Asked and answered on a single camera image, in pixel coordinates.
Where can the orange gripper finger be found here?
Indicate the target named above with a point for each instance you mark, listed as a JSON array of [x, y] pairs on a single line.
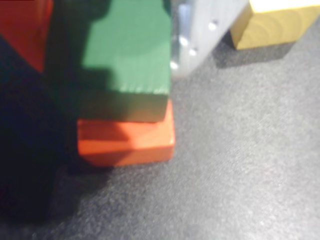
[[22, 22]]

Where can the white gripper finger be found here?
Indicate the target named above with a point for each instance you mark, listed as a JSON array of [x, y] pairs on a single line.
[[200, 25]]

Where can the green cube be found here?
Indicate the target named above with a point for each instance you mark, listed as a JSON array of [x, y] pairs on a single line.
[[132, 50]]

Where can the yellow cube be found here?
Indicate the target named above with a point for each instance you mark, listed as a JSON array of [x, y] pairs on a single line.
[[270, 27]]

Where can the orange cube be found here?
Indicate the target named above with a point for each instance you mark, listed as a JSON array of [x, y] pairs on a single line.
[[140, 145]]

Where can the black table mat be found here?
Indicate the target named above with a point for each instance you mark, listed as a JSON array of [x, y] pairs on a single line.
[[225, 162]]

